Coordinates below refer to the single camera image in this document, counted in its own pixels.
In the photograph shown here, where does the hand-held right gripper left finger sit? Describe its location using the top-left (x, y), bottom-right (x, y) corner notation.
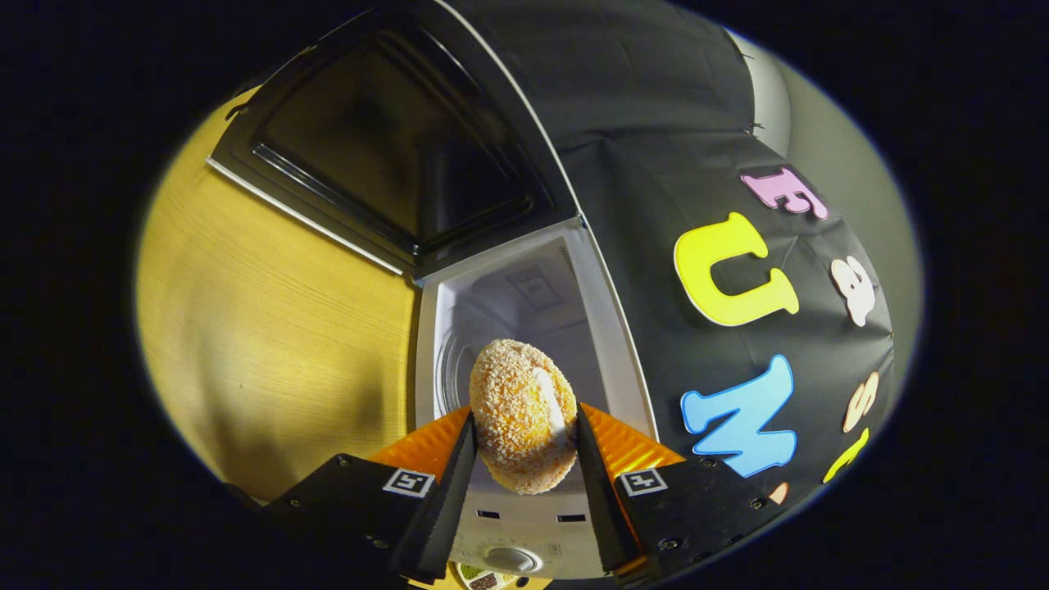
top-left (262, 410), bottom-right (479, 584)

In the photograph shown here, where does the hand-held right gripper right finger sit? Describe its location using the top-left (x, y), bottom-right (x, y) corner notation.
top-left (576, 402), bottom-right (800, 584)

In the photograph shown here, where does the breaded round food patty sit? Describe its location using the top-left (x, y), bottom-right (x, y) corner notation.
top-left (469, 338), bottom-right (579, 496)

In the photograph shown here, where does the white microwave oven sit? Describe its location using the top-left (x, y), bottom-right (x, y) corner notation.
top-left (205, 0), bottom-right (661, 581)

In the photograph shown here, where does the divided snack dish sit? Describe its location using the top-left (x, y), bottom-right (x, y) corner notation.
top-left (455, 561), bottom-right (527, 590)

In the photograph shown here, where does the black backdrop cloth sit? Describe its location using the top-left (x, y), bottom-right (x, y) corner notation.
top-left (443, 0), bottom-right (899, 509)

